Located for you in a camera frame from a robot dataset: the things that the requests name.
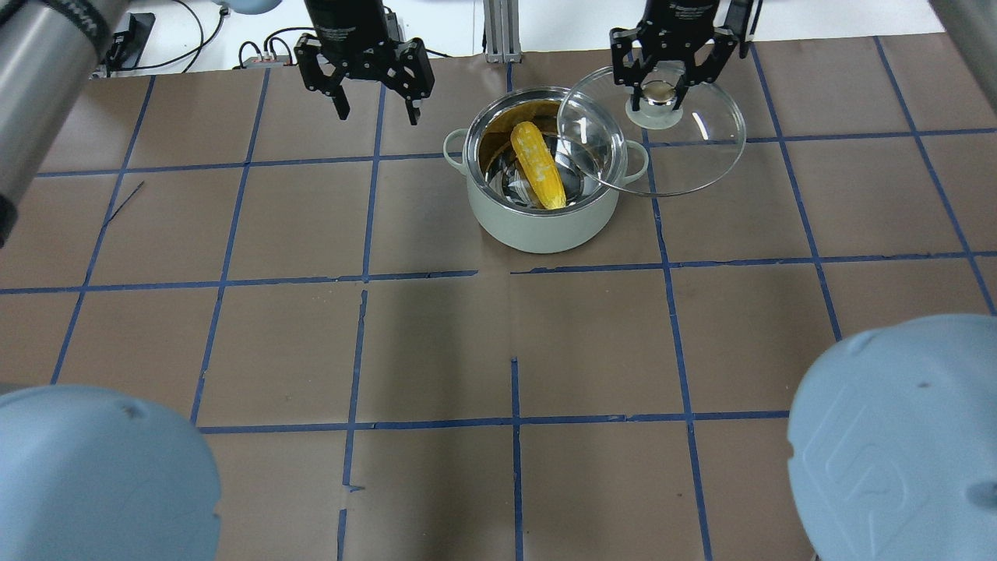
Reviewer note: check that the aluminium frame post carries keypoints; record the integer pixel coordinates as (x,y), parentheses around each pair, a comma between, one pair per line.
(502,32)

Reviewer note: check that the glass pot lid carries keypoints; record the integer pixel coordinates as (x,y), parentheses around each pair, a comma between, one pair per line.
(653,139)

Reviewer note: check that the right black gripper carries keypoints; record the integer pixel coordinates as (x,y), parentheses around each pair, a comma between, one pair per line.
(678,17)

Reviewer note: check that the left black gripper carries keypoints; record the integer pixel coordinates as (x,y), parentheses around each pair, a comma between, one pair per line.
(347,23)

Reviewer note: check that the black dock box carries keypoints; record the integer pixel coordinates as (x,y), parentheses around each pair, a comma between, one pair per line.
(129,42)

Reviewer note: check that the pale green cooking pot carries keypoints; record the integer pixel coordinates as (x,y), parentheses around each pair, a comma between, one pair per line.
(499,195)

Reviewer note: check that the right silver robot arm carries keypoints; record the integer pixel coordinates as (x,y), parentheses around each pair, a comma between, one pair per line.
(843,399)

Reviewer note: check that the yellow corn cob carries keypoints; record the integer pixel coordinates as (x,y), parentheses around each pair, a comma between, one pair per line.
(538,166)

